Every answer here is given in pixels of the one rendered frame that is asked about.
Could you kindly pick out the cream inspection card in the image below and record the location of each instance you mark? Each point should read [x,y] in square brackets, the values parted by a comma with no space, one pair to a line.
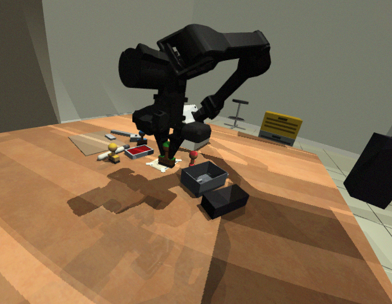
[160,167]

